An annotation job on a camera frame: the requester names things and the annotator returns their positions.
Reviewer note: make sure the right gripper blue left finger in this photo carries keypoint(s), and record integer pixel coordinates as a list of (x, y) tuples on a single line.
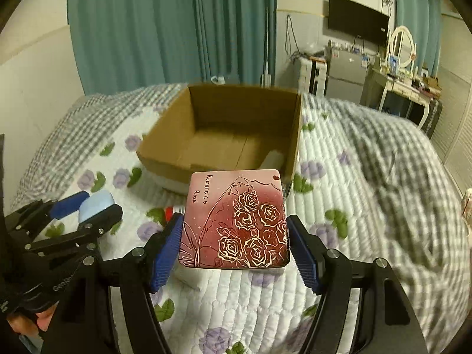
[(83, 320)]

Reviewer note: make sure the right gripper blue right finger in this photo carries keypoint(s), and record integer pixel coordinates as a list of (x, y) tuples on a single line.
[(385, 323)]

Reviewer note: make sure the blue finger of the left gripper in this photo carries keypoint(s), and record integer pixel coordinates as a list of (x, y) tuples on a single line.
[(31, 219), (88, 231)]

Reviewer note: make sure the light blue earbuds case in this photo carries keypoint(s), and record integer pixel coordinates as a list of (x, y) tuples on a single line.
[(94, 204)]

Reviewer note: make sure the white bottle red cap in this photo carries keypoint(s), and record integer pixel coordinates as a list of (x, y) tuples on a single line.
[(171, 210)]

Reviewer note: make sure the pink rose tin box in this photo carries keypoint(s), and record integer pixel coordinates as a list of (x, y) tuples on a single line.
[(235, 220)]

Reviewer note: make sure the person left hand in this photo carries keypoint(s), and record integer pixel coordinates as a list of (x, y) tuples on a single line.
[(26, 326)]

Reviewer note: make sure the grey checked blanket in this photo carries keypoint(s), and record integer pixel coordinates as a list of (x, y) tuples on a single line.
[(387, 176)]

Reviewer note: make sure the floral quilted bedspread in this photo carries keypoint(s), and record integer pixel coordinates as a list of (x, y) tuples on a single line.
[(228, 294)]

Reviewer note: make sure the brown cardboard box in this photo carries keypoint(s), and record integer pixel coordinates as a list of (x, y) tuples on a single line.
[(228, 127)]

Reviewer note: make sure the teal curtain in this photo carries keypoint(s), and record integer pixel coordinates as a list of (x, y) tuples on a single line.
[(423, 20), (122, 45)]

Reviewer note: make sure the white dressing table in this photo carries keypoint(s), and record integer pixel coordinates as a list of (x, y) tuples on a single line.
[(378, 85)]

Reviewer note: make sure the silver mini fridge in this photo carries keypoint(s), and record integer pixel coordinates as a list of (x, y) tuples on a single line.
[(346, 75)]

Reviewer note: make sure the white oval vanity mirror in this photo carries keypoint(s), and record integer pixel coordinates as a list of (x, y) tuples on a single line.
[(401, 45)]

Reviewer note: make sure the teal right curtain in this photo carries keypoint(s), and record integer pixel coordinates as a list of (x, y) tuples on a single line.
[(423, 20)]

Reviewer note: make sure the black wall television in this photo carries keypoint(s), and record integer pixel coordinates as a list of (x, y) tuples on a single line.
[(358, 20)]

